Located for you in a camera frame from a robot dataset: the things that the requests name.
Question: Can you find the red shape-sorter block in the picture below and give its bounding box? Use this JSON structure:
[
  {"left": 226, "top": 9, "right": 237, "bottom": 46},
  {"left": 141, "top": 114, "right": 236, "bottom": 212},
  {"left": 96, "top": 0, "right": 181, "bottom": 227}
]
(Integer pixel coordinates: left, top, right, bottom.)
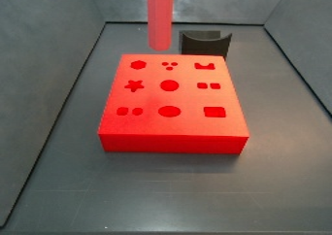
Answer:
[{"left": 98, "top": 54, "right": 249, "bottom": 154}]

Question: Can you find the dark grey concave block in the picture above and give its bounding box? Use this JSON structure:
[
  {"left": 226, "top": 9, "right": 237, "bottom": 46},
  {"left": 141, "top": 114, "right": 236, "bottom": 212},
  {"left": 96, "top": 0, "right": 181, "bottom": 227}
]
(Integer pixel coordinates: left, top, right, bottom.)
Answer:
[{"left": 178, "top": 30, "right": 232, "bottom": 58}]

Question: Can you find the red hexagon peg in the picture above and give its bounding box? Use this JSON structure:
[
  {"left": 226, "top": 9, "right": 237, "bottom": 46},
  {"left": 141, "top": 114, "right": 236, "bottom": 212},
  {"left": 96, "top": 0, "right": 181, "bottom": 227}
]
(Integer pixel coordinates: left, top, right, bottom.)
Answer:
[{"left": 148, "top": 0, "right": 173, "bottom": 50}]

